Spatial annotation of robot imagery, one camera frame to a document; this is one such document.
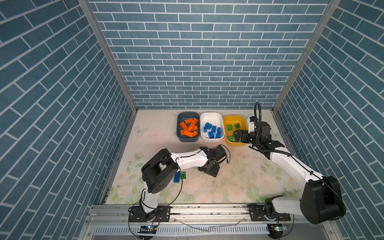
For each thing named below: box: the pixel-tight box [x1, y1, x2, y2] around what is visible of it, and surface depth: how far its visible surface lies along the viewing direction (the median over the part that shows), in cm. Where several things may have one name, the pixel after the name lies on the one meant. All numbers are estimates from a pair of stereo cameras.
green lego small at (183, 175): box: [180, 171, 187, 179], surface depth 88 cm
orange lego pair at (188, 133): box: [183, 130, 194, 138], surface depth 104 cm
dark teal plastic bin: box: [176, 111, 201, 143], surface depth 108 cm
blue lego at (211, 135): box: [208, 131, 215, 139], surface depth 104 cm
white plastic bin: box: [200, 112, 225, 143], surface depth 111 cm
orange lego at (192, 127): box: [187, 124, 198, 132], surface depth 110 cm
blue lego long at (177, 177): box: [173, 171, 181, 183], surface depth 86 cm
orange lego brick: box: [179, 121, 188, 130], surface depth 110 cm
